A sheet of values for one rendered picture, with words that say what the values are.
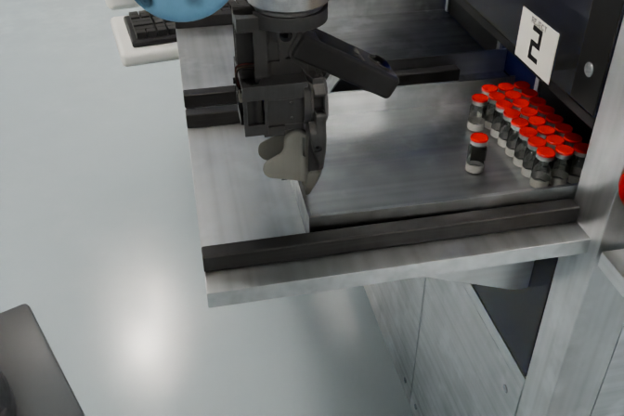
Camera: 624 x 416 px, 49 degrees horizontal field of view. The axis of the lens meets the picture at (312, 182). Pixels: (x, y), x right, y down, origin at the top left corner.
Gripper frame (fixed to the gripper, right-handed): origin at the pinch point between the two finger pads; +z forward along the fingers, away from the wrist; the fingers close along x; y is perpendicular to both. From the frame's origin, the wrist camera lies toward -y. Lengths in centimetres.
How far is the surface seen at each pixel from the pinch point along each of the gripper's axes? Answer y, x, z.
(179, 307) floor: 20, -78, 92
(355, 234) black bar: -2.8, 7.7, 1.6
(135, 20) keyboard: 20, -73, 9
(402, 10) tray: -28, -54, 3
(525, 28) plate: -27.4, -9.8, -11.1
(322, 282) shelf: 1.2, 11.0, 4.3
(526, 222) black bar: -21.4, 8.1, 2.7
